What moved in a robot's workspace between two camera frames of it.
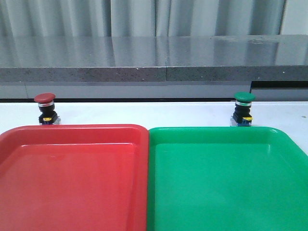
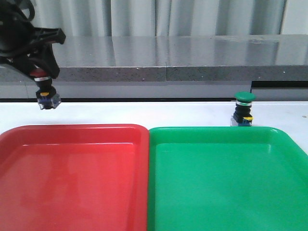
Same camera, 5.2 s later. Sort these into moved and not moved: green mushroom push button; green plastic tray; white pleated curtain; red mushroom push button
Moved: red mushroom push button
Not moved: green plastic tray; white pleated curtain; green mushroom push button
